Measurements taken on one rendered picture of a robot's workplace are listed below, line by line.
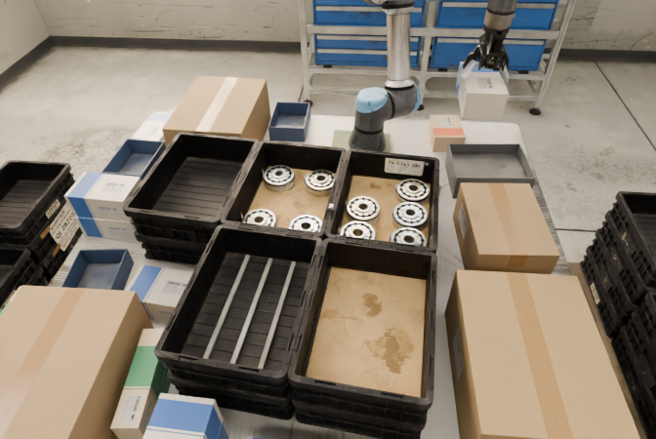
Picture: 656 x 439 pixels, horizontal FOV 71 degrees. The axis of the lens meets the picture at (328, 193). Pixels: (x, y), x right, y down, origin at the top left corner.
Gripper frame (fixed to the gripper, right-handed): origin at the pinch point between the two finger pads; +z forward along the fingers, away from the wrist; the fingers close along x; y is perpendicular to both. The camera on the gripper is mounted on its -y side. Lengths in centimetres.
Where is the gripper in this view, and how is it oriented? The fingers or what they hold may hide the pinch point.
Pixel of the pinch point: (481, 84)
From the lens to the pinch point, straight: 157.7
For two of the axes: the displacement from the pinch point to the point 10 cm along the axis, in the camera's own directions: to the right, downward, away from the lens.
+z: 0.2, 7.3, 6.8
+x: 9.9, 0.5, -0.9
